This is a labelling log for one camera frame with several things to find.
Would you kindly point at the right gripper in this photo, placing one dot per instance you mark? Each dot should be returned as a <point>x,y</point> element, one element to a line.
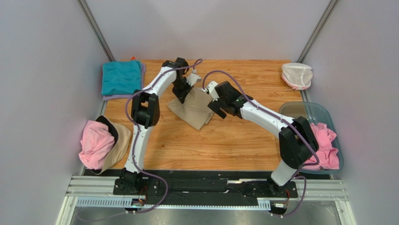
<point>217,104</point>

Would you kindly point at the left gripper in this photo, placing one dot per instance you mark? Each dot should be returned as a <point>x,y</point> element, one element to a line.
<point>182,95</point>

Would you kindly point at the beige t-shirt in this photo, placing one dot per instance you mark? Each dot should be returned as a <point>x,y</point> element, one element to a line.
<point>194,111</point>

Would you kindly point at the clear teal plastic bin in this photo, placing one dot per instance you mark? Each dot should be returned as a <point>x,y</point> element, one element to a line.
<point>315,113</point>

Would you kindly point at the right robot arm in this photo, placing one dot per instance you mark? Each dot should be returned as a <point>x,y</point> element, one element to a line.
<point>297,142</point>

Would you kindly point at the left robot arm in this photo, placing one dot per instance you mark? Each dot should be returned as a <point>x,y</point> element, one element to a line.
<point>145,114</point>

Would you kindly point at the teal folded t-shirt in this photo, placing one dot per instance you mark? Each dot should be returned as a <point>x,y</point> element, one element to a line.
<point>121,77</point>

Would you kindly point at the beige cloth at left edge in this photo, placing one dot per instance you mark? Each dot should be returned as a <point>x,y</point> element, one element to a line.
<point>122,136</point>

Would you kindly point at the white mesh laundry bag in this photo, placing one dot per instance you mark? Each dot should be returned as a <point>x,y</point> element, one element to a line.
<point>298,76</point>

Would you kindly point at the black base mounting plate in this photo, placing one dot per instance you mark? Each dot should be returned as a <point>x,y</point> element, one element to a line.
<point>193,188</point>

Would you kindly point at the pink cloth at left edge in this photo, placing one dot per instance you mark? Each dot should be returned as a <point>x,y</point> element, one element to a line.
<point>96,143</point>

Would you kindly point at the pink t-shirt in bin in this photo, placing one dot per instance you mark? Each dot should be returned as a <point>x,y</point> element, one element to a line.
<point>327,154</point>

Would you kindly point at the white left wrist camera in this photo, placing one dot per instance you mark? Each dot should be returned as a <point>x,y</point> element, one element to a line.
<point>193,78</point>

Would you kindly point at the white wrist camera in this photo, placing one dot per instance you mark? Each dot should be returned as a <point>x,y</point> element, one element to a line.
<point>193,78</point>
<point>210,90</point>

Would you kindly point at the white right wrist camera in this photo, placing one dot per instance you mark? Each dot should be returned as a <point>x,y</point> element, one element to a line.
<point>210,90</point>

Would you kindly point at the left aluminium corner post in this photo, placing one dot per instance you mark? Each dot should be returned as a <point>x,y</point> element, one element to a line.
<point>96,29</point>

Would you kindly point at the aluminium corner post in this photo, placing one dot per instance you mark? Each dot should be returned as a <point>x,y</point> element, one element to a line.
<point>96,29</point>
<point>332,4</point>

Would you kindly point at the aluminium frame rail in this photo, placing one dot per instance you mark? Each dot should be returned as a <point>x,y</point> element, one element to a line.
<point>322,201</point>

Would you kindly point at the right aluminium corner post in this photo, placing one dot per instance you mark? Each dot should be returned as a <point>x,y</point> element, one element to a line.
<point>332,4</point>

